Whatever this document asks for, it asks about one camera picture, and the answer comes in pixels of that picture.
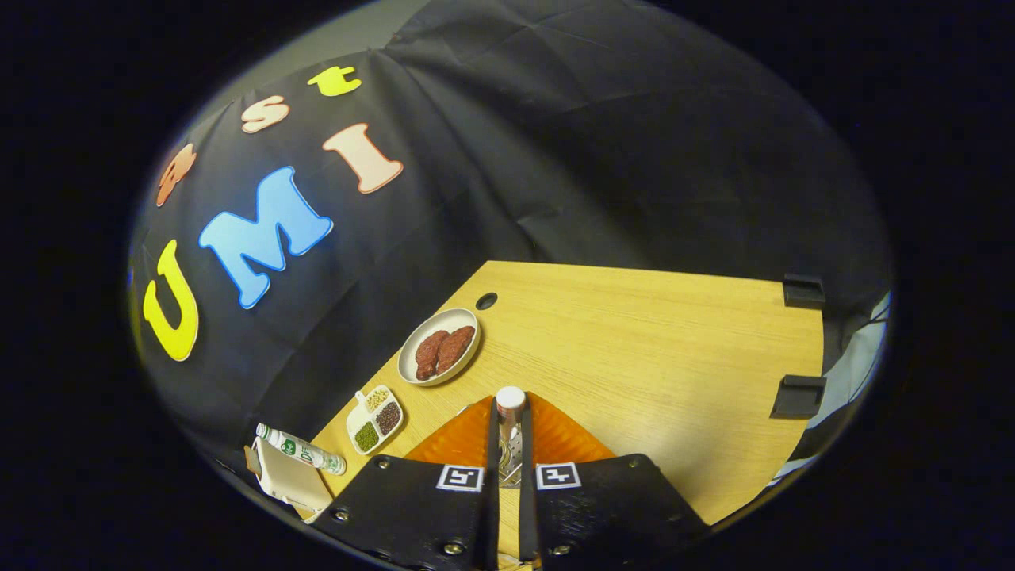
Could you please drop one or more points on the brown toast slice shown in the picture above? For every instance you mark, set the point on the brown toast slice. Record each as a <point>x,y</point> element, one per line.
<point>252,460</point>

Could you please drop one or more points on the brown meat piece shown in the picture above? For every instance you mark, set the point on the brown meat piece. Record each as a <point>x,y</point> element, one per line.
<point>429,355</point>
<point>456,347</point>

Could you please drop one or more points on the white divided bean dish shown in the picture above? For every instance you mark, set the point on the white divided bean dish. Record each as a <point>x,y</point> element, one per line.
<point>374,414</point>

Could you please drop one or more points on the beige plate with meat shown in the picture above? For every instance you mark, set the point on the beige plate with meat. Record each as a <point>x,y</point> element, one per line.
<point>409,358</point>

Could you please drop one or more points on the white green-label plastic bottle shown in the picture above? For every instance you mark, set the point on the white green-label plastic bottle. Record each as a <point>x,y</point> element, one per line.
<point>305,452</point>

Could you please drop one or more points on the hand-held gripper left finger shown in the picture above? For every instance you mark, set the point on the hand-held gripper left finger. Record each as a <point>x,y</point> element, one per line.
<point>491,515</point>

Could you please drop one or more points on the black table clamp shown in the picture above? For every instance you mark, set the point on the black table clamp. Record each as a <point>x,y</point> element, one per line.
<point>799,396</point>
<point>803,291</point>

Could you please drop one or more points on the white toaster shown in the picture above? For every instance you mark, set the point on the white toaster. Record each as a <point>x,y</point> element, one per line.
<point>289,480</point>

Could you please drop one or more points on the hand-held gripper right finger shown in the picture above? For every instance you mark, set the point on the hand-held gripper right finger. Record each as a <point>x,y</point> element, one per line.
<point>526,515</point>

